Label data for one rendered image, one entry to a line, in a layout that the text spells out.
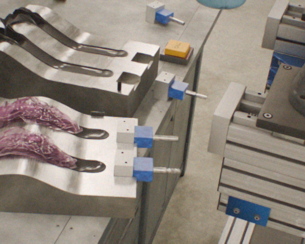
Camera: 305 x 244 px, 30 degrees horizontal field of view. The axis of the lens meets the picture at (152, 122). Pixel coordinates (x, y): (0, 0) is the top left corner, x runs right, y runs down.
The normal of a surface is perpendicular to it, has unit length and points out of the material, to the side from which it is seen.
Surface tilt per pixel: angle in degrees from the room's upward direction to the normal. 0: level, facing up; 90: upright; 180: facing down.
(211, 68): 0
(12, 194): 90
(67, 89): 90
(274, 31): 90
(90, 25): 0
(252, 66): 0
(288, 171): 90
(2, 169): 11
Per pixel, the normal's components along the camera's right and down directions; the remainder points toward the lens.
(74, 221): 0.07, -0.82
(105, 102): -0.29, 0.53
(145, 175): 0.00, 0.57
